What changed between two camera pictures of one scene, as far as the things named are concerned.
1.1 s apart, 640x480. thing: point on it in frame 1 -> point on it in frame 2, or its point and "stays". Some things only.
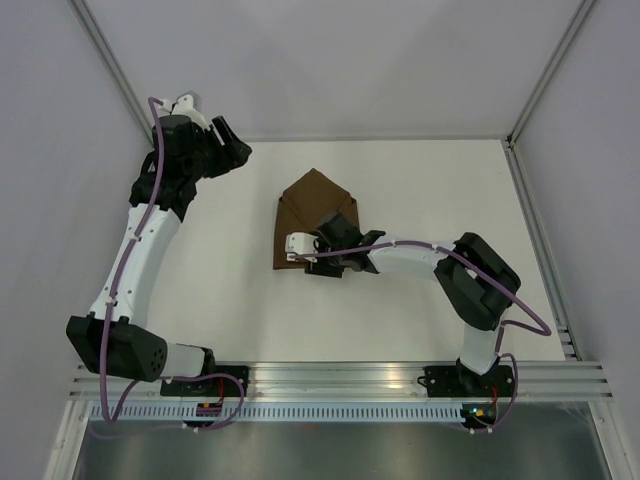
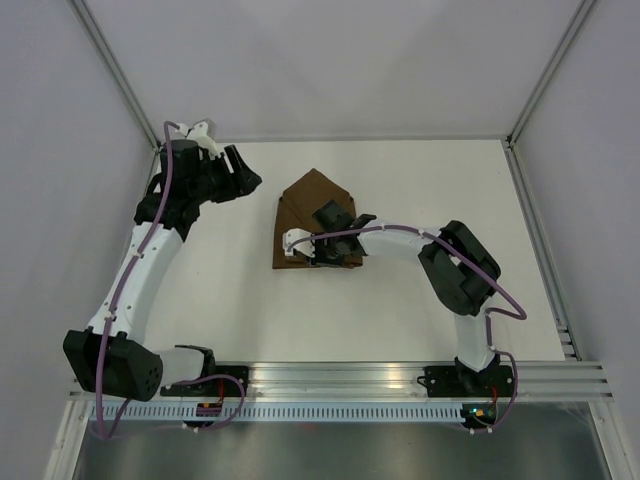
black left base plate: (216, 387) stays
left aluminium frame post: (100, 41) stays
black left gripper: (233, 154) -> (237, 184)
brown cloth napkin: (301, 210) stays
